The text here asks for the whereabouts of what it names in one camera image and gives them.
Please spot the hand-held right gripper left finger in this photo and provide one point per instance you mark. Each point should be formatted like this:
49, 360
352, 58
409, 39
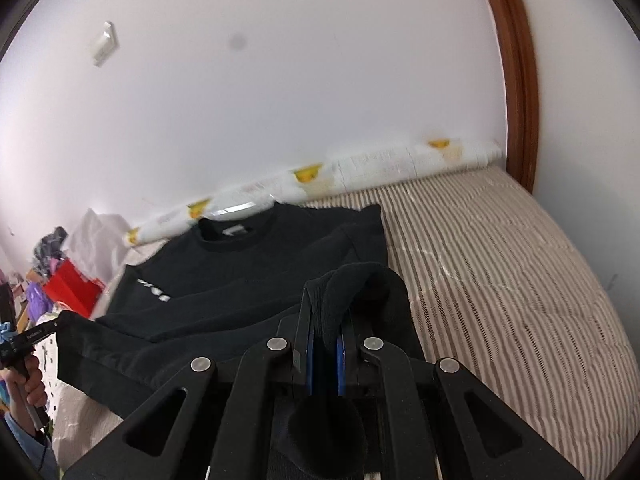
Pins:
314, 365

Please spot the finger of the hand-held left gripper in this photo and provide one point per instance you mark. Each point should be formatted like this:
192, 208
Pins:
42, 334

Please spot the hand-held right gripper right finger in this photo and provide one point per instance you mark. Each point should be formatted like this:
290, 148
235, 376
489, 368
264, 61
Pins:
344, 365

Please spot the black sweatshirt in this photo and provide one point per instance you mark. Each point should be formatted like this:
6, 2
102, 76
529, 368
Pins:
225, 280

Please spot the person's left forearm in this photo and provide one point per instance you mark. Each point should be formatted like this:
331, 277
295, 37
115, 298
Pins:
20, 440

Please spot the person's left hand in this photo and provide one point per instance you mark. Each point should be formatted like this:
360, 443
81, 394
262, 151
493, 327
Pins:
34, 380

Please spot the purple bag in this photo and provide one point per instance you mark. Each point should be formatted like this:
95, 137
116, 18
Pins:
35, 300

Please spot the red paper shopping bag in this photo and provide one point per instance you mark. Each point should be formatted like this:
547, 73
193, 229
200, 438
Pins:
70, 287

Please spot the plaid cloth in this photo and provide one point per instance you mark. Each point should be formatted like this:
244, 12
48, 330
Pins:
47, 255

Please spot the white plastic bag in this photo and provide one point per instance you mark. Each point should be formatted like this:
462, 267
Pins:
95, 245

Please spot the striped quilt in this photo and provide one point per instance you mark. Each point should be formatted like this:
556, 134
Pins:
500, 285

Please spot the white roll with yellow print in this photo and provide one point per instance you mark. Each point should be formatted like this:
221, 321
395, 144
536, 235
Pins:
380, 165

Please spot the white light switch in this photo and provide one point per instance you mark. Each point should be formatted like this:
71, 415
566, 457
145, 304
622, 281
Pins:
105, 42

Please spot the brown wooden door frame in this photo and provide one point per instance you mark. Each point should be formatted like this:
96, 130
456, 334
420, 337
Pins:
515, 85

